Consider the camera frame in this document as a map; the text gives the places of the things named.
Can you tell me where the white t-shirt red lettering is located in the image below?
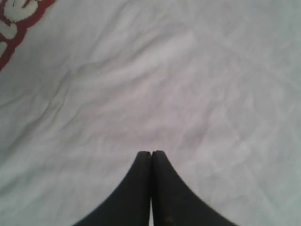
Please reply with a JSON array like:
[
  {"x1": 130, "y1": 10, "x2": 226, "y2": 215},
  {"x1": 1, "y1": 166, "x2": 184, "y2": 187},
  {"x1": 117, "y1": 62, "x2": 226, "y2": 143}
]
[{"x1": 0, "y1": 0, "x2": 301, "y2": 226}]

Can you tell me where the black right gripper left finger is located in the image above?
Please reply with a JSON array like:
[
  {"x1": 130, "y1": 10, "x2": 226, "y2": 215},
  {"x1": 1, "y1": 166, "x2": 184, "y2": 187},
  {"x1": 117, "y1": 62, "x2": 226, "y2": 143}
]
[{"x1": 75, "y1": 151, "x2": 151, "y2": 226}]

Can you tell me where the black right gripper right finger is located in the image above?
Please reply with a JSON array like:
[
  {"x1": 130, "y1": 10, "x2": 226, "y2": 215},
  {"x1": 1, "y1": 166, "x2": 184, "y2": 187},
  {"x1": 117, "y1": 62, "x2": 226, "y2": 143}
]
[{"x1": 150, "y1": 151, "x2": 235, "y2": 226}]

